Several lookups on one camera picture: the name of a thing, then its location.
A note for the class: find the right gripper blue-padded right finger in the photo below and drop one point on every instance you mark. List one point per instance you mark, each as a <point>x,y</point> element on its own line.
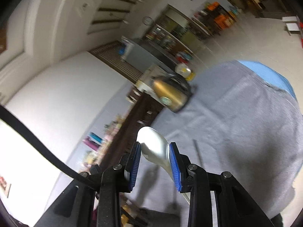
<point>178,164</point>

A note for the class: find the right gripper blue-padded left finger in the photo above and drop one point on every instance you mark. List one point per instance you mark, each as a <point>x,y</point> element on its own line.
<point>130,169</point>

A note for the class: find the dark chopstick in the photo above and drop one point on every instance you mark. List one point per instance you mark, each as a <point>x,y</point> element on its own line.
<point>196,146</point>

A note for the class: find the white plastic spoon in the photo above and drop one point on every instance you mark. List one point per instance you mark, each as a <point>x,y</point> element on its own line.
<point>155,149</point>

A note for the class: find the purple thermos bottle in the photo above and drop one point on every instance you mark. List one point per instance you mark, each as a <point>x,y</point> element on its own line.
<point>90,143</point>

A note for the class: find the blue thermos bottle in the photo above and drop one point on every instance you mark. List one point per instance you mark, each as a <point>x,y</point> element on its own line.
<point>95,138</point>

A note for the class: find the dark carved wooden sideboard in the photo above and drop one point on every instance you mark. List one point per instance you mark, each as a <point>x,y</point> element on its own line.
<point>143,113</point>

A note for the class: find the bronze electric kettle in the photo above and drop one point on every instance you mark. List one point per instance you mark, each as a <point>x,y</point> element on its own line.
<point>172,90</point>

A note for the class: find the grey table cloth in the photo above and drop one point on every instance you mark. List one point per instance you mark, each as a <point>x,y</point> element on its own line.
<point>243,125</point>

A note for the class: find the grey refrigerator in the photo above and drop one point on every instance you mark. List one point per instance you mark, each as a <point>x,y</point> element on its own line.
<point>142,54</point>

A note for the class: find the blue table cover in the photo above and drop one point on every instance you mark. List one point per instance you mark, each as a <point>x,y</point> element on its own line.
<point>269,75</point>

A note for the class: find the small white stool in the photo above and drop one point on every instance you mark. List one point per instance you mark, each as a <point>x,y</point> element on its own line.
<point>292,24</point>

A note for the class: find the round wall clock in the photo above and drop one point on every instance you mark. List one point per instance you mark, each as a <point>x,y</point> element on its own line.
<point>147,21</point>

